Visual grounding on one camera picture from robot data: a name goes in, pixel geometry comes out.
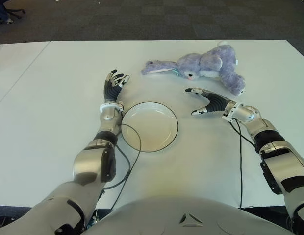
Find white plate black rim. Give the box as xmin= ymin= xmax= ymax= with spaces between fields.
xmin=120 ymin=101 xmax=179 ymax=154

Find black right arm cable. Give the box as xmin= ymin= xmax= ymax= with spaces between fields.
xmin=229 ymin=117 xmax=257 ymax=210

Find silver robot torso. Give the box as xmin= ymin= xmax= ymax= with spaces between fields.
xmin=80 ymin=195 xmax=292 ymax=235

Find purple plush bunny doll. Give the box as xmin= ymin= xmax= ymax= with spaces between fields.
xmin=141 ymin=40 xmax=247 ymax=96

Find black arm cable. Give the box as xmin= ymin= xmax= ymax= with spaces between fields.
xmin=93 ymin=109 xmax=142 ymax=221
xmin=229 ymin=117 xmax=257 ymax=210

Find person in blue jeans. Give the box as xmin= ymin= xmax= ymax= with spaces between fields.
xmin=0 ymin=0 xmax=14 ymax=25

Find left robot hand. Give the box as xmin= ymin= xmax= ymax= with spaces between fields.
xmin=102 ymin=69 xmax=130 ymax=102

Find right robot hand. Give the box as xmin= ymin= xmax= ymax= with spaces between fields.
xmin=185 ymin=87 xmax=233 ymax=117

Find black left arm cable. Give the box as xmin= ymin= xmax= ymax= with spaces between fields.
xmin=93 ymin=109 xmax=142 ymax=221

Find black office chair base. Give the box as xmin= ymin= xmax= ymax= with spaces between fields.
xmin=6 ymin=8 xmax=26 ymax=19

